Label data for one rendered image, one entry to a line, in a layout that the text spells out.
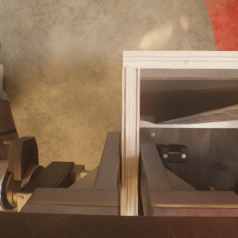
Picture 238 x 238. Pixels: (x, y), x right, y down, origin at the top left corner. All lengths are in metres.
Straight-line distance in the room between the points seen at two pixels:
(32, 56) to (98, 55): 0.42
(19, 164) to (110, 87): 0.83
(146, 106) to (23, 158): 0.69
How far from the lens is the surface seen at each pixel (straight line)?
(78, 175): 0.37
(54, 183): 0.31
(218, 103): 0.34
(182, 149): 0.91
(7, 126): 0.49
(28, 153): 0.35
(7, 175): 0.36
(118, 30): 1.15
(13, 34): 1.34
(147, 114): 0.90
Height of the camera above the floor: 1.06
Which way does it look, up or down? 84 degrees down
